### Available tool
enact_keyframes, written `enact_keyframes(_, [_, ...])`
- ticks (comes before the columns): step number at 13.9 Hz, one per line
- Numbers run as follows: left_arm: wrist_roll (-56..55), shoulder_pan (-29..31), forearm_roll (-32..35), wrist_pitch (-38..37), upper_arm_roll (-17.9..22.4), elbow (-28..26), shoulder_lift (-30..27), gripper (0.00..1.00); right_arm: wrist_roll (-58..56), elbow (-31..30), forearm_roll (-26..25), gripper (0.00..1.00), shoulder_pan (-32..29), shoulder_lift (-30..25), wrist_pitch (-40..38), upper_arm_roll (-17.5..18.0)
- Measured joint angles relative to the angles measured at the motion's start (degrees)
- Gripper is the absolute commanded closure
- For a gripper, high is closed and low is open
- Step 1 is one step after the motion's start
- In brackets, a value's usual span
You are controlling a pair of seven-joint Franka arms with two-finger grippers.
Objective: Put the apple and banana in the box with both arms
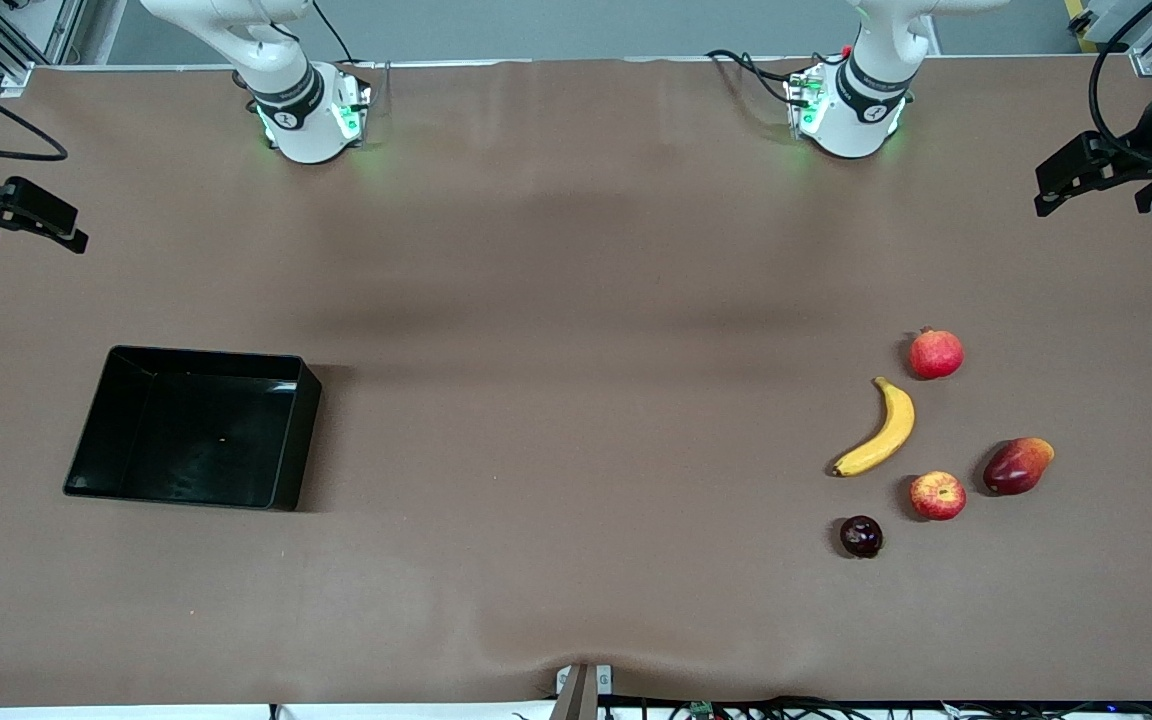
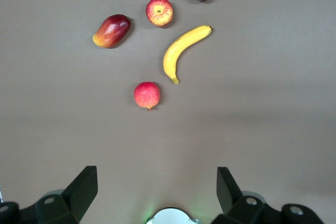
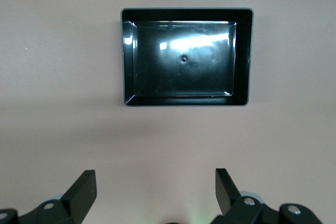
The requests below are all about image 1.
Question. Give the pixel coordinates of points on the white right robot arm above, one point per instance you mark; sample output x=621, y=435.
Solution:
x=306, y=130

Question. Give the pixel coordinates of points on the black plastic box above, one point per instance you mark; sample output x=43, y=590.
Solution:
x=196, y=430

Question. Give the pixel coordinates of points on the red pomegranate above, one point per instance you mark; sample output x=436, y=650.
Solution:
x=936, y=355

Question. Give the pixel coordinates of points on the red yellow mango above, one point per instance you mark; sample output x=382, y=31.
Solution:
x=1016, y=467

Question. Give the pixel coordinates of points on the grey table clamp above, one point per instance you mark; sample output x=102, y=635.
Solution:
x=581, y=690

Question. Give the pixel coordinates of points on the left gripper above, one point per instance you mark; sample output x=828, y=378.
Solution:
x=1128, y=160

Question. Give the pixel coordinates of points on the dark purple plum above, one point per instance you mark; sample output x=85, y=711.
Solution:
x=861, y=537

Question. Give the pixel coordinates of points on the yellow banana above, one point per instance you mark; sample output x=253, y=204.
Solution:
x=886, y=430

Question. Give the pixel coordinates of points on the red yellow apple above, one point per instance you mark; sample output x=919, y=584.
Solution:
x=938, y=496

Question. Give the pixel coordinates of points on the brown table cover mat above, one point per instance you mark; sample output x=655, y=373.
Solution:
x=576, y=250

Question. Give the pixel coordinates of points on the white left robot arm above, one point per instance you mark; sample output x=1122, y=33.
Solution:
x=866, y=120

